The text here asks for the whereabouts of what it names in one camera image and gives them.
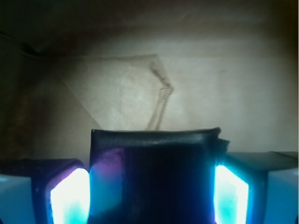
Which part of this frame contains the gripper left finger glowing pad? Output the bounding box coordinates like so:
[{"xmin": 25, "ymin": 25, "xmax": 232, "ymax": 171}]
[{"xmin": 0, "ymin": 159, "xmax": 90, "ymax": 224}]

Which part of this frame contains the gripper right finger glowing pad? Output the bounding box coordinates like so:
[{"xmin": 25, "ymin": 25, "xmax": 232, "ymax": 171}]
[{"xmin": 214, "ymin": 152, "xmax": 299, "ymax": 224}]

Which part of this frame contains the black box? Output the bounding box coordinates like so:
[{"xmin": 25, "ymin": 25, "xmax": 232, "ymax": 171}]
[{"xmin": 88, "ymin": 128, "xmax": 229, "ymax": 224}]

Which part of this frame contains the brown paper bag bin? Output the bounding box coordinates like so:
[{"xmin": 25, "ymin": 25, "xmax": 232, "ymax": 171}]
[{"xmin": 0, "ymin": 0, "xmax": 299, "ymax": 163}]

